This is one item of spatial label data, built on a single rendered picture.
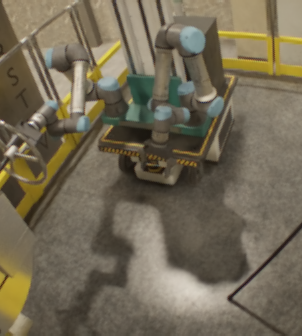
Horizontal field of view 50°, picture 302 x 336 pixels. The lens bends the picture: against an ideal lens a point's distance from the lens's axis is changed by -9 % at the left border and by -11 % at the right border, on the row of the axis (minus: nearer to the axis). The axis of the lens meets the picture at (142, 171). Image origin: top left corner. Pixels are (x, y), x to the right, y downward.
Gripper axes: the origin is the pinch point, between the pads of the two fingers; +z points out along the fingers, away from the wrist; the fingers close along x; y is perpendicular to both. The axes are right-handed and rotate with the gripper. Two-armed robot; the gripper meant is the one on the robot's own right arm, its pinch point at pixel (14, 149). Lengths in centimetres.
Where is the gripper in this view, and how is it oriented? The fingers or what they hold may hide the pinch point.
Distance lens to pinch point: 155.7
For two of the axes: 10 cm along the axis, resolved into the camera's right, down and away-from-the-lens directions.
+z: -4.1, 7.1, -5.7
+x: 8.6, 5.1, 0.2
